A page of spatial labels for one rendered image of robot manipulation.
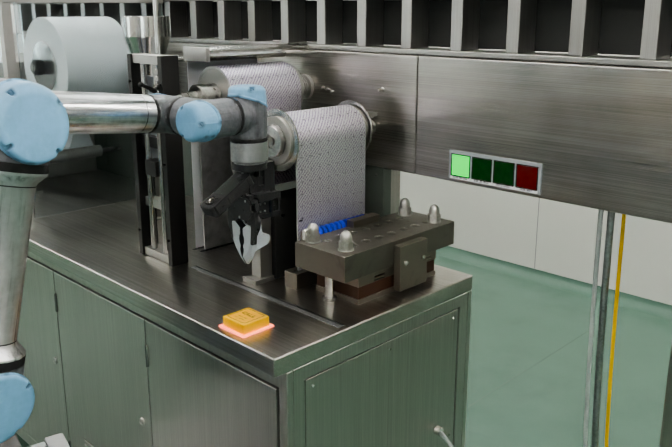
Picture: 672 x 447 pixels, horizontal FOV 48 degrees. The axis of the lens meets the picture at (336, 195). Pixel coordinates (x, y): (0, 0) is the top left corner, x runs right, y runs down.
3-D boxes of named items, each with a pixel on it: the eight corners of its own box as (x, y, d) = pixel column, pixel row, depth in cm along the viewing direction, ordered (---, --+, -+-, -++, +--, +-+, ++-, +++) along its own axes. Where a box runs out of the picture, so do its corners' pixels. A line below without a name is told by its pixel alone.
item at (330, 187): (296, 234, 178) (295, 158, 174) (363, 215, 194) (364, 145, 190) (298, 235, 178) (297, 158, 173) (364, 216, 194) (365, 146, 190)
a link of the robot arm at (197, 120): (162, 140, 142) (206, 133, 150) (202, 146, 135) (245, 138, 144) (160, 98, 140) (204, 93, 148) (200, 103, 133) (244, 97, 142)
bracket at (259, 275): (241, 281, 184) (237, 159, 177) (261, 275, 188) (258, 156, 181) (254, 286, 181) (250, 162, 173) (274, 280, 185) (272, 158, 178)
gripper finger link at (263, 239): (274, 261, 156) (273, 219, 154) (252, 268, 152) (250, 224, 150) (264, 258, 158) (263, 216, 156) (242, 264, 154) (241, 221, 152)
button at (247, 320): (222, 326, 158) (222, 315, 157) (248, 317, 163) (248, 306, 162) (243, 336, 153) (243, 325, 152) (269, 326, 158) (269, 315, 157)
